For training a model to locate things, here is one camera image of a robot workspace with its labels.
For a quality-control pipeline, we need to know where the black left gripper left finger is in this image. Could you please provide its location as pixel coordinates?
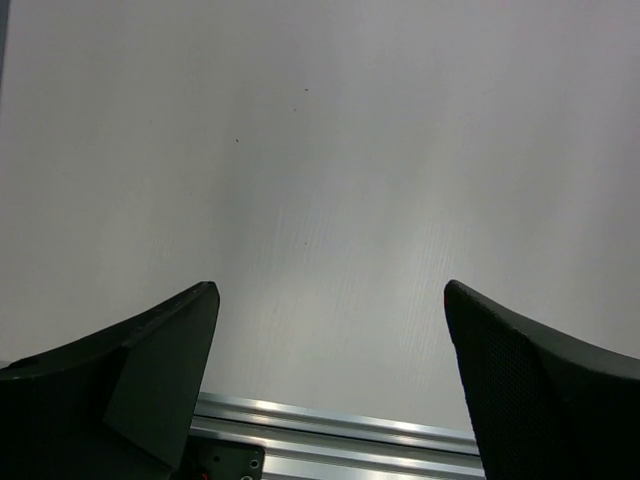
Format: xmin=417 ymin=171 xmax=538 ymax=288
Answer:
xmin=1 ymin=281 xmax=219 ymax=479

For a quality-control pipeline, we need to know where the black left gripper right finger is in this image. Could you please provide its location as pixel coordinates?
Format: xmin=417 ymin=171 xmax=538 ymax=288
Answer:
xmin=444 ymin=280 xmax=639 ymax=479

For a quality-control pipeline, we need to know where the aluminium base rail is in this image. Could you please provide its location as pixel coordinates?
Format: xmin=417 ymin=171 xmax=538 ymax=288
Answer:
xmin=191 ymin=393 xmax=484 ymax=479

